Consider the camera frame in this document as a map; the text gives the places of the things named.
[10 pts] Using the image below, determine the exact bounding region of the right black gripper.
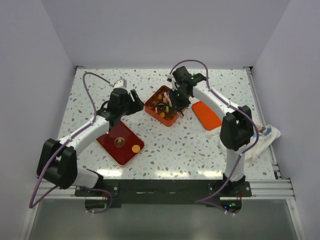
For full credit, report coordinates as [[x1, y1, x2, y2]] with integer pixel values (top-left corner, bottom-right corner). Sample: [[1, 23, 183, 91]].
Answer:
[[168, 87, 191, 113]]

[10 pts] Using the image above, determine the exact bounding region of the black cookie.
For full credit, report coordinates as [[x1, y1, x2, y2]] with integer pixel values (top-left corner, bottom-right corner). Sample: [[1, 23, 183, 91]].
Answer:
[[157, 103, 165, 109]]

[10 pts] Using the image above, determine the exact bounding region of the orange compartment cookie box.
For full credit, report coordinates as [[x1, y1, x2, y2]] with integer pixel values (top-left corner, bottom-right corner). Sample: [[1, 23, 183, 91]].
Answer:
[[144, 85, 179, 127]]

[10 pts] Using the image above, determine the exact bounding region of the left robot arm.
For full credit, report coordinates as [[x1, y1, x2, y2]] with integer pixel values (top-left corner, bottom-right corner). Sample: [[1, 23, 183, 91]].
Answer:
[[36, 88, 144, 196]]

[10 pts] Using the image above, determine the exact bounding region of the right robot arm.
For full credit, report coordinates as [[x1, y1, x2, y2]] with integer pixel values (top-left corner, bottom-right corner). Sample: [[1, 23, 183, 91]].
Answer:
[[169, 66, 256, 201]]

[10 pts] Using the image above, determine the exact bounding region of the orange box lid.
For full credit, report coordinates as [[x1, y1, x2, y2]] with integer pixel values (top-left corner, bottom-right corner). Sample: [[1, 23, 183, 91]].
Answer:
[[191, 101, 222, 131]]

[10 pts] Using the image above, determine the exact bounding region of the red cookie tray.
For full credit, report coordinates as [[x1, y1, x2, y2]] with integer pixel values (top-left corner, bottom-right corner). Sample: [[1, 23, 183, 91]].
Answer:
[[96, 122, 145, 166]]

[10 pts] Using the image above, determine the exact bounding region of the white crumpled plastic bag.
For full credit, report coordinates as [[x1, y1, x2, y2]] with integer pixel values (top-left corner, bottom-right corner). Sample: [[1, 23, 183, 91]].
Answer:
[[205, 122, 281, 167]]

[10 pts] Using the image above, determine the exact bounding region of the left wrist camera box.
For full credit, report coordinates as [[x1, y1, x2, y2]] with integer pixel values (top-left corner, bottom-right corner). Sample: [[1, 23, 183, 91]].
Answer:
[[113, 77, 127, 89]]

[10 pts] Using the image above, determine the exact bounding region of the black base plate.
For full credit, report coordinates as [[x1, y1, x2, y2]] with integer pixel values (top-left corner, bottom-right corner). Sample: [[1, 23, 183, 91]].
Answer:
[[74, 179, 252, 211]]

